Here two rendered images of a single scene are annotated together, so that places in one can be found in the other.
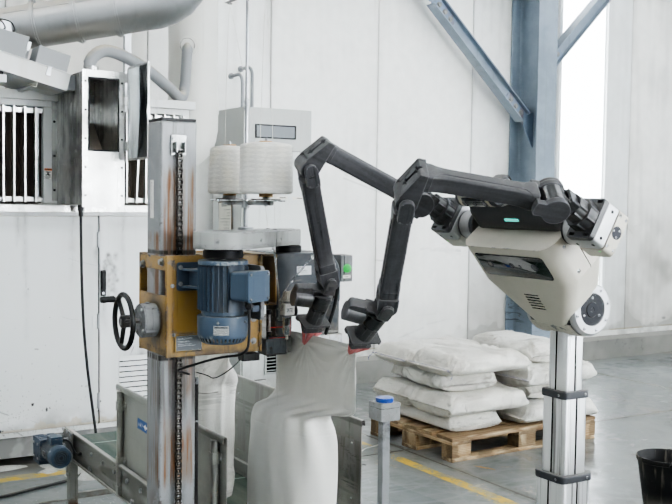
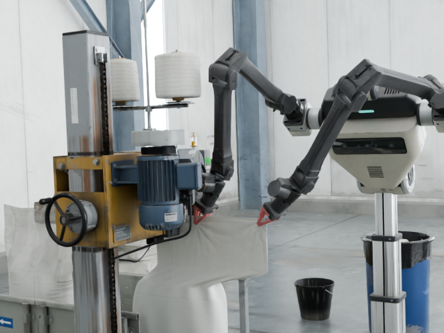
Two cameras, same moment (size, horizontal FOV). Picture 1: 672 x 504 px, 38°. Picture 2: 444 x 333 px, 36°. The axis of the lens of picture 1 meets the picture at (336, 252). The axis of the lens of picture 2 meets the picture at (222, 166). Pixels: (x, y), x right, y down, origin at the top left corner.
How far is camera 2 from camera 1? 1.47 m
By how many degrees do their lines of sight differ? 28
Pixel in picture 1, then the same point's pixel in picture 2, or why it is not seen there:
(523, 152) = not seen: hidden behind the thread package
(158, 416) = (96, 303)
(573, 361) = (394, 213)
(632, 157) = not seen: hidden behind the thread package
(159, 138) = (85, 49)
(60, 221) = not seen: outside the picture
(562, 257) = (417, 135)
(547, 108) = (137, 55)
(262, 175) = (186, 80)
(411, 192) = (366, 85)
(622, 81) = (172, 38)
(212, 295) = (162, 186)
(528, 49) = (119, 13)
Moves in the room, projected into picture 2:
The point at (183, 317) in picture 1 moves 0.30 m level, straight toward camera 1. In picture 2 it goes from (117, 210) to (164, 218)
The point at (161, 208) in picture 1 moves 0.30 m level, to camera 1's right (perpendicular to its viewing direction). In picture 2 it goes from (90, 113) to (172, 111)
